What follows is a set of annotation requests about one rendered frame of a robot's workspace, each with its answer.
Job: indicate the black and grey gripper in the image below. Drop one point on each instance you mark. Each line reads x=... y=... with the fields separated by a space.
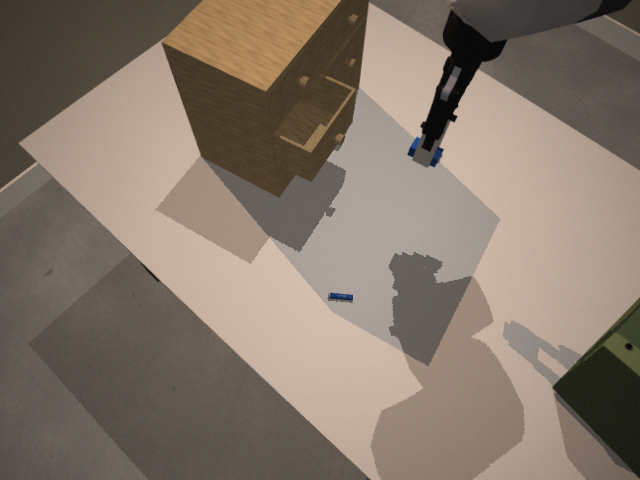
x=468 y=47

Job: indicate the brown wooden chest of drawers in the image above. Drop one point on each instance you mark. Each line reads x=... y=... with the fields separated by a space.
x=225 y=56

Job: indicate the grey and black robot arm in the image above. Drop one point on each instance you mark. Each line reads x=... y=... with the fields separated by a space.
x=499 y=20

